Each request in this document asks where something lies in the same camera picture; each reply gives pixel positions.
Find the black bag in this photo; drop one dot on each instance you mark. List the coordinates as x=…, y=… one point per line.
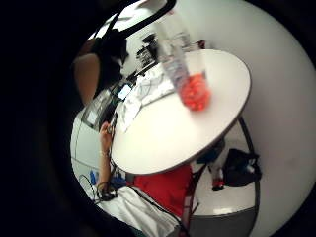
x=242, y=168

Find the small dark red object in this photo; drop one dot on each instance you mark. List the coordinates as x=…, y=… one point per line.
x=201, y=44

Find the white crumpled paper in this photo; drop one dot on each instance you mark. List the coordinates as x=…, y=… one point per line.
x=131, y=110

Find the person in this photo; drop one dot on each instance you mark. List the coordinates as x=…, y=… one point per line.
x=87, y=79
x=164, y=189

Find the red and white object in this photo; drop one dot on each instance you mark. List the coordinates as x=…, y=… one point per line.
x=218, y=181

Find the black table frame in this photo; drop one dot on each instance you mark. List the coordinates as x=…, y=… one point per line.
x=249, y=140

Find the clear bottle with orange contents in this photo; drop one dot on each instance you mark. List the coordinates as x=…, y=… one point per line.
x=192, y=92

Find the tablet with lit screen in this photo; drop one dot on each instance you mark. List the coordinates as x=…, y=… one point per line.
x=124, y=92

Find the grey laptop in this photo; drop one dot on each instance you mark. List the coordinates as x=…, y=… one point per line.
x=94, y=113

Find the blue bottle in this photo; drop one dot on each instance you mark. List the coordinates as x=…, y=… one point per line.
x=93, y=177

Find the black phone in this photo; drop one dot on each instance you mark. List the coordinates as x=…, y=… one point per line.
x=114, y=122

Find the dark blue bag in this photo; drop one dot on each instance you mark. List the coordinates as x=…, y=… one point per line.
x=210, y=154

